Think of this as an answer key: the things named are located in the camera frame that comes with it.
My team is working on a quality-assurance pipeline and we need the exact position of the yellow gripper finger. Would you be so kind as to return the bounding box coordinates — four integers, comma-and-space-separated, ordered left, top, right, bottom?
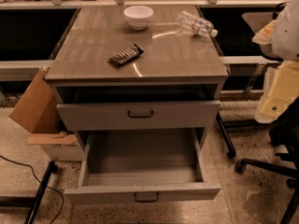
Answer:
261, 61, 299, 119
252, 21, 276, 45

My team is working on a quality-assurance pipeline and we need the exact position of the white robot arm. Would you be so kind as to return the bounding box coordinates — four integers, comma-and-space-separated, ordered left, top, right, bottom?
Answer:
252, 0, 299, 123

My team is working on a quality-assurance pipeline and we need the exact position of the grey drawer cabinet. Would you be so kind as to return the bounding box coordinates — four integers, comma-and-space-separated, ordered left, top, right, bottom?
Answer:
46, 5, 228, 145

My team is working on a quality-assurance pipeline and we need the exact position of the open grey middle drawer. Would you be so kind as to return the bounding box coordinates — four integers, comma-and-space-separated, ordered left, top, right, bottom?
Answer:
64, 129, 221, 204

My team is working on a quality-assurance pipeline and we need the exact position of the black office chair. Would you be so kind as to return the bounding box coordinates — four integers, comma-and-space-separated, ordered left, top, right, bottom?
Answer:
235, 97, 299, 224

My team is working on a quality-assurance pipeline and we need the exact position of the black table leg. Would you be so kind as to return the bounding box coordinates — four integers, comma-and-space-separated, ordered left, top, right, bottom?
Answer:
216, 114, 236, 159

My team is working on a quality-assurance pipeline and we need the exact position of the clear plastic water bottle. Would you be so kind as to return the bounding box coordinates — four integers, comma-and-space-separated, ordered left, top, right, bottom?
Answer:
177, 11, 218, 37

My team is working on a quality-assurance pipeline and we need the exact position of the white ceramic bowl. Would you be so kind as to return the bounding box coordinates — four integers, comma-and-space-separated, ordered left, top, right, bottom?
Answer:
123, 6, 153, 30

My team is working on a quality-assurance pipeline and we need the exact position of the white cardboard box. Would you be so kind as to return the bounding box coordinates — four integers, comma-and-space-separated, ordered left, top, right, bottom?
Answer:
27, 132, 83, 161

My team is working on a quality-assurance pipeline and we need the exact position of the brown cardboard box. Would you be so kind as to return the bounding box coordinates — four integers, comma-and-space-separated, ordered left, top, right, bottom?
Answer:
9, 68, 60, 133

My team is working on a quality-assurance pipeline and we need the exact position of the black metal stand leg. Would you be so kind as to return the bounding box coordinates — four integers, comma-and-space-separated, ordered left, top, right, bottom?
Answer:
0, 161, 58, 224

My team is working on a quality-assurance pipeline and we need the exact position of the black floor cable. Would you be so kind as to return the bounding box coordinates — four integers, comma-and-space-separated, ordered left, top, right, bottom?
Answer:
0, 154, 65, 224

